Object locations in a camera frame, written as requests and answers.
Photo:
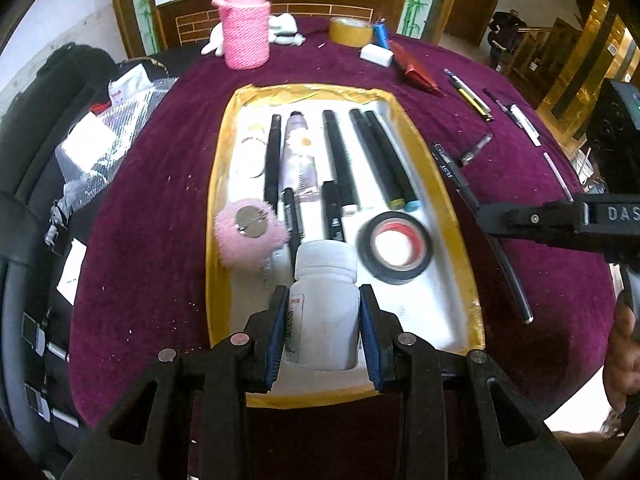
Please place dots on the black pen with red end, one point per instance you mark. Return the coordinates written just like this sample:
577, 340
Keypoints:
272, 160

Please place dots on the white glove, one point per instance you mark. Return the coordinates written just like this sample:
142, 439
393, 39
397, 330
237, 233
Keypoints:
287, 27
215, 42

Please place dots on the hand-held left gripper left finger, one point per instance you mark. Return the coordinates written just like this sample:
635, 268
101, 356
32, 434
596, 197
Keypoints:
274, 355

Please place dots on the thin clear pen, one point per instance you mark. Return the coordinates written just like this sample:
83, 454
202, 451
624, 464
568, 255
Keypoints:
557, 175

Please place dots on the yellow-rimmed white tray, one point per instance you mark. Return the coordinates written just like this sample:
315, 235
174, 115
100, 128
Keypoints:
430, 310

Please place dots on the person's right hand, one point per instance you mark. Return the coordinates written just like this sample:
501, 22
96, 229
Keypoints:
622, 360

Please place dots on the wooden counter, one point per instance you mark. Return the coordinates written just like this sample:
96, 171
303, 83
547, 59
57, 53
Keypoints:
280, 5

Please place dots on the white pill bottle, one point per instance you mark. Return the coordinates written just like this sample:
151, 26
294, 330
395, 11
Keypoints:
325, 310

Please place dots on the black marker white tip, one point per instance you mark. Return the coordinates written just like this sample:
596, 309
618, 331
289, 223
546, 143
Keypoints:
340, 160

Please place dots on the bubble wrap bag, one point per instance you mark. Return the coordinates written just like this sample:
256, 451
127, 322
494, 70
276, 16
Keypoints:
115, 125

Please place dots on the black tape roll red core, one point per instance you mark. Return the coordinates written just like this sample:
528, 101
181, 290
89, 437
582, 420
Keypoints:
365, 240

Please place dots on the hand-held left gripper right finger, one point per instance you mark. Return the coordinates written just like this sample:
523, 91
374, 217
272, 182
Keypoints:
371, 345

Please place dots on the white packet red print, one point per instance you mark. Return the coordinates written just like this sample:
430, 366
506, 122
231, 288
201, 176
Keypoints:
127, 87

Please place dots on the pink fluffy brooch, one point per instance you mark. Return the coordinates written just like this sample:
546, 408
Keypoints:
230, 250

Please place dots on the pale floral tube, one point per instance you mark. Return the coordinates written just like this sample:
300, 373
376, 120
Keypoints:
300, 155

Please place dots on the black art marker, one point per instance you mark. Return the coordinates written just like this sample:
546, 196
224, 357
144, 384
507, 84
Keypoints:
290, 220
332, 215

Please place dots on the red pouch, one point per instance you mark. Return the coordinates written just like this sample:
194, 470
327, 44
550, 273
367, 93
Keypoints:
412, 67

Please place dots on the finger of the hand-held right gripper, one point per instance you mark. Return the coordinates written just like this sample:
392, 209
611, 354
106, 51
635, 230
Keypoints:
525, 220

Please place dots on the white eraser block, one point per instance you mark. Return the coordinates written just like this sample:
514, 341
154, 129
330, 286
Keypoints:
376, 54

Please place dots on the long black pen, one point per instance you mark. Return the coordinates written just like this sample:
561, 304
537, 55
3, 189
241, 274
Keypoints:
510, 280

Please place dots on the thin black pen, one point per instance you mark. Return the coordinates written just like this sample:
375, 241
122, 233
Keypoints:
495, 100

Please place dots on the pink knitted jar cover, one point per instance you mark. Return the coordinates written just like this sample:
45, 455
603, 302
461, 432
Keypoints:
245, 25

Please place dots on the black gel pen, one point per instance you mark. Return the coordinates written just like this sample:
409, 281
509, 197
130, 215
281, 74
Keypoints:
450, 167

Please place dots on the wooden door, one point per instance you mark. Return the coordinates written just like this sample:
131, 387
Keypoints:
472, 2

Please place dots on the translucent ballpoint pen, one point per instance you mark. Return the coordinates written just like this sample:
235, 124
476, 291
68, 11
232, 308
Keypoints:
475, 149

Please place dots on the white paper label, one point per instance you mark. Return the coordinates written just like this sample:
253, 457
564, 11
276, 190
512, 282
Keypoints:
70, 272

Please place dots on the white pen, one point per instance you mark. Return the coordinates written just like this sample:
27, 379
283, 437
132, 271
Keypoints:
524, 124

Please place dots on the gold framed partition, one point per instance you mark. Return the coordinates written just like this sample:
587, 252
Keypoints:
590, 60

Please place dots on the small blue cylinder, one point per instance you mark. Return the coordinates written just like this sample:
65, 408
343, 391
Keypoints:
381, 35

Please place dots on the yellow tape roll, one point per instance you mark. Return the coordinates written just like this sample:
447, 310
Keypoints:
350, 34

